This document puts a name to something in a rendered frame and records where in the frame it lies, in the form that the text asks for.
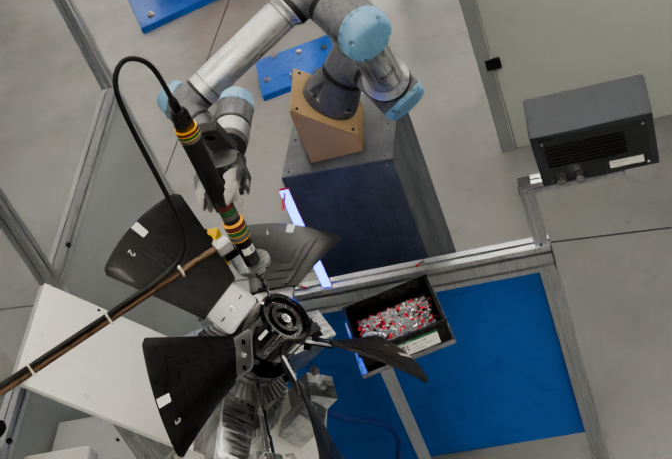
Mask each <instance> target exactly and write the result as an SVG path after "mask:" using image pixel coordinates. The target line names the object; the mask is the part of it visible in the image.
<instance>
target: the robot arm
mask: <svg viewBox="0 0 672 459"><path fill-rule="evenodd" d="M310 18H311V20H312V21H313V22H314V23H316V24H317V25H318V26H319V27H320V28H321V29H322V30H323V31H324V32H325V33H326V34H327V35H328V37H329V38H330V39H331V40H332V41H333V42H334V45H333V47H332V48H331V50H330V52H329V54H328V56H327V58H326V60H325V62H324V64H323V65H322V67H321V68H320V69H319V70H317V71H316V72H315V73H314V74H313V75H312V76H311V77H309V78H308V80H307V81H306V83H305V85H304V87H303V96H304V98H305V100H306V102H307V103H308V104H309V105H310V106H311V107H312V108H313V109H314V110H315V111H317V112H318V113H320V114H322V115H323V116H326V117H328V118H331V119H335V120H348V119H351V118H352V117H353V116H354V115H355V113H356V112H357V110H358V107H359V102H360V96H361V91H362V92H363V93H364V94H365V95H366V96H367V97H368V98H369V99H370V100H371V101H372V102H373V103H374V104H375V105H376V106H377V107H378V108H379V109H380V110H381V111H382V112H383V113H384V114H383V115H384V116H387V117H388V118H389V119H390V120H397V119H399V118H401V117H403V116H404V115H405V114H407V113H408V112H409V111H410V110H411V109H412V108H413V107H414V106H415V105H416V104H417V103H418V102H419V100H420V99H421V97H422V96H423V94H424V87H423V86H422V84H421V83H420V81H418V80H417V79H416V78H415V77H414V76H413V75H412V74H411V73H410V71H409V69H408V67H407V66H406V64H405V63H404V62H403V61H402V60H401V59H399V58H397V57H395V56H394V55H393V53H392V51H391V49H390V48H389V46H388V42H389V40H390V37H389V36H391V33H392V25H391V22H390V20H389V19H388V18H387V16H386V15H385V13H384V12H383V11H382V10H381V9H379V8H378V7H376V6H375V5H374V4H373V3H372V2H371V1H370V0H271V1H270V2H268V3H267V4H266V5H265V6H264V7H263V8H262V9H261V10H260V11H259V12H258V13H257V14H256V15H255V16H254V17H253V18H252V19H251V20H250V21H249V22H248V23H247V24H246V25H245V26H244V27H243V28H241V29H240V30H239V31H238V32H237V33H236V34H235V35H234V36H233V37H232V38H231V39H230V40H229V41H228V42H227V43H226V44H225V45H224V46H223V47H222V48H221V49H220V50H219V51H218V52H217V53H216V54H214V55H213V56H212V57H211V58H210V59H209V60H208V61H207V62H206V63H205V64H204V65H203V66H202V67H201V68H200V69H199V70H198V71H197V72H196V73H195V74H194V75H193V76H192V77H191V78H190V79H189V80H188V81H187V82H185V83H182V82H181V81H178V80H176V81H172V82H170V84H167V86H168V87H169V89H170V91H171V93H172V95H173V96H175V97H176V98H177V100H178V102H179V104H180V106H184V107H185V108H186V109H188V111H189V113H190V115H191V116H192V118H193V120H195V121H196V122H197V124H198V126H199V128H200V130H201V132H202V136H201V139H202V141H203V143H204V145H205V147H206V149H207V151H208V153H209V155H210V157H211V159H212V161H213V163H214V165H215V167H216V169H217V171H218V173H219V175H220V177H221V179H222V181H223V183H224V188H225V191H224V193H223V196H224V201H225V205H226V206H228V205H229V204H230V203H231V202H232V201H233V199H235V200H236V201H237V203H238V204H239V205H240V206H242V199H241V196H240V195H243V194H244V191H245V190H246V192H247V194H249V192H250V185H251V178H252V177H251V175H250V173H249V171H248V168H247V166H246V161H247V160H246V158H245V156H244V154H245V153H246V149H247V147H248V144H249V138H250V131H251V123H252V117H253V113H254V98H253V96H252V94H251V93H250V92H249V91H248V90H246V89H244V88H241V87H231V86H232V85H234V84H235V83H236V82H237V81H238V80H239V79H240V78H241V77H242V76H243V75H244V74H245V73H246V72H247V71H248V70H249V69H250V68H251V67H252V66H253V65H254V64H255V63H257V62H258V61H259V60H260V59H261V58H262V57H263V56H264V55H265V54H266V53H267V52H268V51H269V50H270V49H271V48H272V47H273V46H274V45H275V44H276V43H277V42H278V41H280V40H281V39H282V38H283V37H284V36H285V35H286V34H287V33H288V32H289V31H290V30H291V29H292V28H293V27H294V26H295V25H303V24H304V23H305V22H306V21H307V20H308V19H310ZM219 98H220V99H219ZM218 99H219V100H218ZM217 100H218V107H217V110H216V112H215V115H214V117H213V115H212V114H211V113H210V112H209V111H208V109H209V108H210V107H211V106H212V105H213V104H214V103H215V102H216V101H217ZM157 104H158V106H159V107H160V109H161V110H162V111H163V112H164V113H165V115H166V117H167V118H168V119H170V120H171V118H170V112H171V108H170V106H169V104H168V97H167V95H166V93H165V91H164V89H163V88H162V89H161V91H160V92H159V94H158V97H157ZM171 121H172V120H171ZM247 179H248V180H249V184H248V186H247V184H246V182H247ZM194 186H195V190H196V197H197V201H198V204H199V206H200V208H201V209H202V211H205V210H206V209H207V210H208V212H210V213H211V212H212V211H213V204H212V202H211V200H210V199H209V197H208V195H207V193H206V191H205V189H204V187H203V185H202V183H201V181H200V179H199V177H198V175H197V173H195V176H194Z"/></svg>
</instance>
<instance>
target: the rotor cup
mask: <svg viewBox="0 0 672 459"><path fill-rule="evenodd" d="M282 314H287V315H288V316H289V317H290V322H288V323H287V322H284V321H283V320H282V318H281V315H282ZM248 327H250V329H251V331H252V348H253V367H252V369H251V370H250V371H249V372H248V373H246V374H245V376H247V377H248V378H250V379H253V380H255V381H259V382H272V381H275V380H277V379H278V378H280V377H281V376H282V375H283V374H284V370H283V367H282V363H281V359H280V355H283V356H285V358H286V359H287V361H288V363H289V358H290V357H291V356H292V355H293V354H294V353H295V352H296V351H297V350H298V349H299V348H300V346H301V345H302V344H303V343H304V342H305V341H306V340H307V339H308V337H309V335H310V333H311V321H310V318H309V316H308V314H307V312H306V311H305V309H304V308H303V307H302V306H301V305H300V304H299V303H298V302H297V301H296V300H294V299H293V298H291V297H289V296H287V295H284V294H280V293H272V294H269V295H267V296H265V297H264V298H263V299H262V300H261V301H260V303H259V304H258V305H257V306H256V307H255V308H254V310H253V311H251V312H250V314H249V315H248V316H247V317H246V318H245V319H244V320H243V321H242V323H241V324H240V325H239V326H238V328H237V329H236V330H235V332H234V333H233V334H232V335H230V334H228V333H225V336H233V337H234V336H235V335H237V334H238V333H240V332H242V331H243V330H245V329H246V328H248ZM265 330H267V331H268V333H267V334H266V335H265V336H264V337H263V338H262V340H261V341H260V340H259V339H258V337H259V336H260V335H261V334H262V333H263V332H264V331H265ZM296 345H299V346H298V347H297V348H296V349H295V350H294V351H293V352H292V353H290V354H289V352H290V351H291V350H292V349H293V348H294V347H295V346H296Z"/></svg>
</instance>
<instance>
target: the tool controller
mask: <svg viewBox="0 0 672 459"><path fill-rule="evenodd" d="M523 107H524V113H525V119H526V125H527V131H528V137H529V141H530V144H531V148H532V151H533V154H534V158H535V161H536V164H537V167H538V171H539V174H540V177H541V181H542V184H543V185H544V186H549V185H554V184H558V185H560V186H563V185H566V184H567V182H569V181H573V180H576V181H577V182H582V181H584V180H585V178H588V177H593V176H597V175H602V174H607V173H612V172H617V171H621V170H626V169H631V168H636V167H641V166H646V165H650V164H655V163H659V162H660V157H659V150H658V144H657V137H656V131H655V124H654V117H653V111H652V107H651V103H650V99H649V95H648V91H647V87H646V83H645V79H644V76H643V74H638V75H634V76H629V77H625V78H620V79H616V80H611V81H607V82H602V83H598V84H594V85H589V86H585V87H580V88H576V89H571V90H567V91H563V92H558V93H554V94H549V95H545V96H540V97H536V98H531V99H527V100H524V101H523Z"/></svg>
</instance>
